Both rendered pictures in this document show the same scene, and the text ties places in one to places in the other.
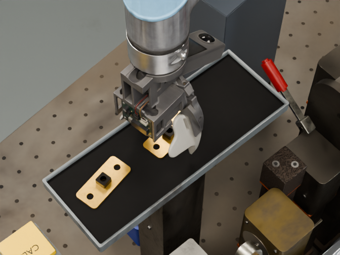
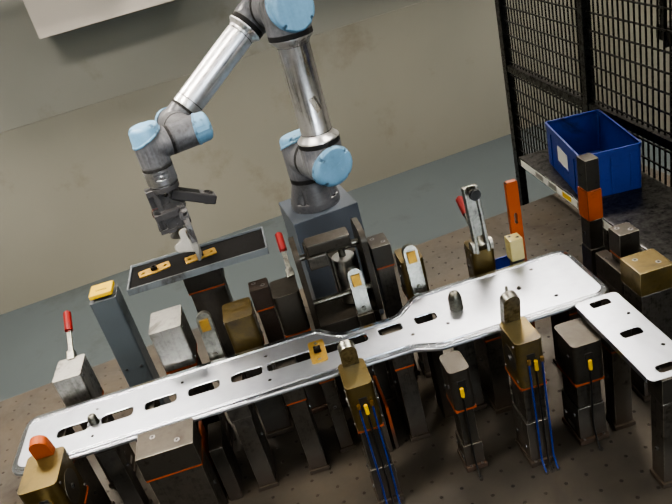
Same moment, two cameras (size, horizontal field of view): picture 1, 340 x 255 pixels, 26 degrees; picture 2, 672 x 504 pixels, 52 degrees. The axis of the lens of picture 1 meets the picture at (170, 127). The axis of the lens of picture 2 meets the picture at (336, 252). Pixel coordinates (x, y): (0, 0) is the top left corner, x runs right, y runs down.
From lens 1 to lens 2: 137 cm
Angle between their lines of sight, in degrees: 40
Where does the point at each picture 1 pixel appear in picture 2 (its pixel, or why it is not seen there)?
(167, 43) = (148, 165)
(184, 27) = (156, 159)
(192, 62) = (184, 194)
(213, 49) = (204, 194)
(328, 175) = (280, 295)
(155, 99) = (161, 208)
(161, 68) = (152, 183)
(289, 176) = (254, 289)
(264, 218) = (229, 308)
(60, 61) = not seen: hidden behind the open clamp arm
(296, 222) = (243, 311)
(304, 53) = not seen: hidden behind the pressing
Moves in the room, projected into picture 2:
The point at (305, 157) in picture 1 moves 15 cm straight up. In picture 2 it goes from (276, 286) to (259, 235)
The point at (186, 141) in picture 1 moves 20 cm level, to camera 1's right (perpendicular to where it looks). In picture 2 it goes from (189, 246) to (251, 250)
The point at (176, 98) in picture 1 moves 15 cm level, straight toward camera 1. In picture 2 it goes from (172, 210) to (130, 241)
